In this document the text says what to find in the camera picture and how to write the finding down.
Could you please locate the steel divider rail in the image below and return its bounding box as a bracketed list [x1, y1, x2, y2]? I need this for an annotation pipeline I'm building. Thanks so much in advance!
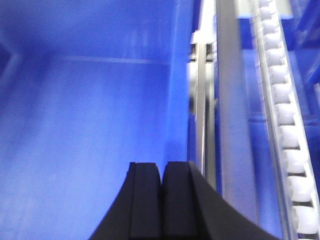
[189, 0, 258, 223]

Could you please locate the large blue bin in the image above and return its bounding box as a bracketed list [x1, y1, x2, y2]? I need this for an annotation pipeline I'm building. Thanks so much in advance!
[289, 0, 320, 129]
[0, 0, 201, 240]

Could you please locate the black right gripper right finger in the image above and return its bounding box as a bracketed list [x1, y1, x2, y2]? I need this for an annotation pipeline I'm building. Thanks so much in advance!
[162, 161, 275, 240]

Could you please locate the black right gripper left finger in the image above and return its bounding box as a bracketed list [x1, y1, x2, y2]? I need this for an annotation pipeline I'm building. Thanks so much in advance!
[90, 162, 162, 240]

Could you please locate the white roller track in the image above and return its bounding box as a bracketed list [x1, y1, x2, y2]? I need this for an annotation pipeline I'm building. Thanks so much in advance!
[251, 0, 320, 240]

